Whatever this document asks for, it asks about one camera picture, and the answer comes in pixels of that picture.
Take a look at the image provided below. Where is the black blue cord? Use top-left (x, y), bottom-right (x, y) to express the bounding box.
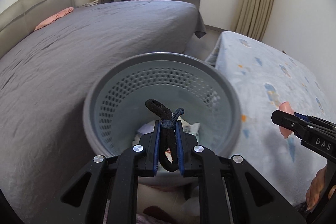
top-left (144, 99), bottom-right (185, 172)

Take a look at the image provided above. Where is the grey perforated waste basket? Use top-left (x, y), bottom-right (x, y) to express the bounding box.
top-left (83, 52), bottom-right (242, 187)

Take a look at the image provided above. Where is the grey upholstered headboard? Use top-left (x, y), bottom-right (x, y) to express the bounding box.
top-left (1, 0), bottom-right (75, 56)

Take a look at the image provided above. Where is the pink wad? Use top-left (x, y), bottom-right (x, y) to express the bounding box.
top-left (278, 101), bottom-right (294, 139)

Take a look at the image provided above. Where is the pink cloth on bed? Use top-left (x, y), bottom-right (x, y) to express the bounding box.
top-left (34, 7), bottom-right (74, 31)

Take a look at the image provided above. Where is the grey bed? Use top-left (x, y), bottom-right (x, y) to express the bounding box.
top-left (1, 1), bottom-right (205, 223)

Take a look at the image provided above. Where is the person's right hand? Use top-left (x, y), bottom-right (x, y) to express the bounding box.
top-left (306, 166), bottom-right (327, 211)

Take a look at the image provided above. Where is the light blue patterned blanket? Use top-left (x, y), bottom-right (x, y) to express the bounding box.
top-left (207, 31), bottom-right (335, 205)

